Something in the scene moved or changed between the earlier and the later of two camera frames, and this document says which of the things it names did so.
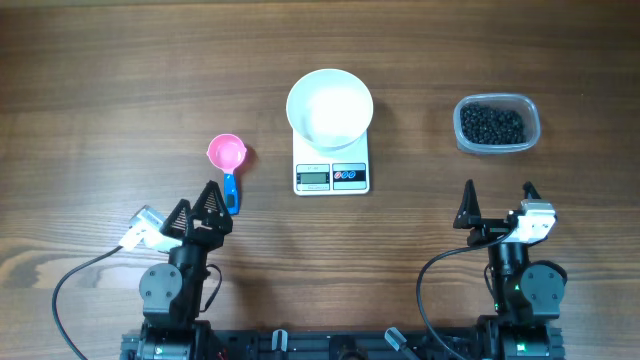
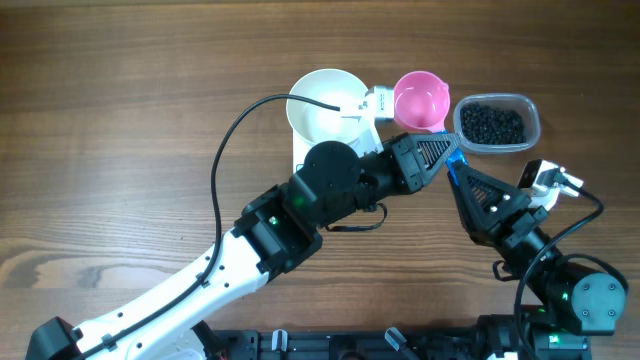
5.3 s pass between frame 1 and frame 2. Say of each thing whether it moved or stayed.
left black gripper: moved
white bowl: stayed
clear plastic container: stayed
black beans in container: stayed
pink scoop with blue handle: moved
